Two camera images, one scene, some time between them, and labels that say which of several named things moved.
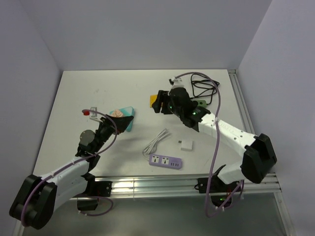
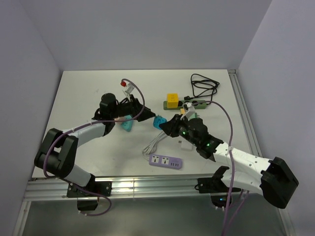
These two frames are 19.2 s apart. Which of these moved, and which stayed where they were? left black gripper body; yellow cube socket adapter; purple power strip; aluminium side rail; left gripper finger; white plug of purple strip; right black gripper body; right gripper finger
Moved: yellow cube socket adapter; left gripper finger; right black gripper body; right gripper finger; left black gripper body
Stayed: aluminium side rail; purple power strip; white plug of purple strip
